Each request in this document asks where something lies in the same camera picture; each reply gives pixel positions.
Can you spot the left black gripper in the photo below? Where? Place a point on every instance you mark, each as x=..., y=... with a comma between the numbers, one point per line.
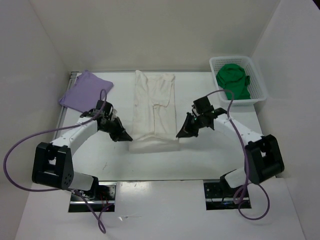
x=121, y=135

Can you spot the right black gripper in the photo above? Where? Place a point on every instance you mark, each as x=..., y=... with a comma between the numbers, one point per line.
x=186, y=131

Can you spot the white t shirt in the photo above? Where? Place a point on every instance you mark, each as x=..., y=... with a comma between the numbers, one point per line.
x=154, y=126

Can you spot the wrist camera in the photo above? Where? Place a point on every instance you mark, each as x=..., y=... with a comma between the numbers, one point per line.
x=202, y=106
x=103, y=109

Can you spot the purple t shirt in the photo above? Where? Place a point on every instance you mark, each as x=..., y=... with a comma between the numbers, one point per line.
x=85, y=92

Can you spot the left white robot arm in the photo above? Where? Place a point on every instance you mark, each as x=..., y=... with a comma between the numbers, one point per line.
x=53, y=162

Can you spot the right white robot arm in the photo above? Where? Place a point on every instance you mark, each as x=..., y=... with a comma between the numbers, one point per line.
x=262, y=155

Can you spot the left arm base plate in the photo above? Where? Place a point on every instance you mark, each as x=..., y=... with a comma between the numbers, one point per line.
x=103, y=199

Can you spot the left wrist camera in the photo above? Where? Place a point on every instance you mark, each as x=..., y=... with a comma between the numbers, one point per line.
x=103, y=109

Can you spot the green t shirt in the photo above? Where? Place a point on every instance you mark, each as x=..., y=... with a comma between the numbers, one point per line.
x=233, y=78

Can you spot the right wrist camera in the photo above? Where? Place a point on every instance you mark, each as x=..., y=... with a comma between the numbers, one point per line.
x=202, y=106

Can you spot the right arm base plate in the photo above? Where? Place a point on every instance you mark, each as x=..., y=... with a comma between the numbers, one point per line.
x=215, y=198

